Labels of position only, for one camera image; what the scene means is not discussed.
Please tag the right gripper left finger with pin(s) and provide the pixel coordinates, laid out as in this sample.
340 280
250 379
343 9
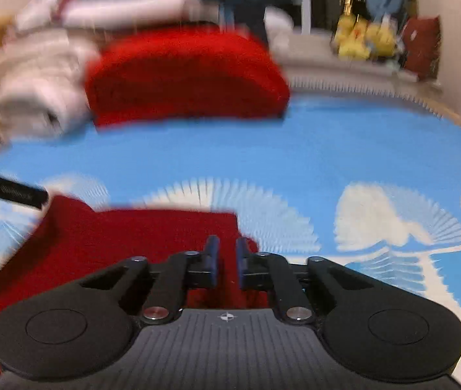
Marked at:
83 326

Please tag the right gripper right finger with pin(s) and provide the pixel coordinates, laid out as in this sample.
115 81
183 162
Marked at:
372 328

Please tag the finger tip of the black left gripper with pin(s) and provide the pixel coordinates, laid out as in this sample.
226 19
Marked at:
19 193

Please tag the dark red knit sweater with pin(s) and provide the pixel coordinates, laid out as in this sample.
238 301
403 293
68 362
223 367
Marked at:
73 240

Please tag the pink white folded clothes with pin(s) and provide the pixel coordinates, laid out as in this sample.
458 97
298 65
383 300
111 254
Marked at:
106 14

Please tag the white folded blanket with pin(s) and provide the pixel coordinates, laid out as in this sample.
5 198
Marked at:
42 83

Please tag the blue white patterned bed sheet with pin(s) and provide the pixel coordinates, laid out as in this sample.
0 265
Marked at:
374 187

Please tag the bright red folded sweater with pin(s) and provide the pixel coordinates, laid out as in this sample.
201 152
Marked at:
184 72

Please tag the yellow plush toys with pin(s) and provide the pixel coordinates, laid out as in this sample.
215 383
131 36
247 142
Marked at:
359 39

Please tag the dark red cushion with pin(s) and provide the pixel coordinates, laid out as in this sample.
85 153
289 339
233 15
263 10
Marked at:
422 39

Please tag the white plush toy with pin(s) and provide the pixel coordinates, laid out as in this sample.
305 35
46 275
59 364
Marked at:
279 28

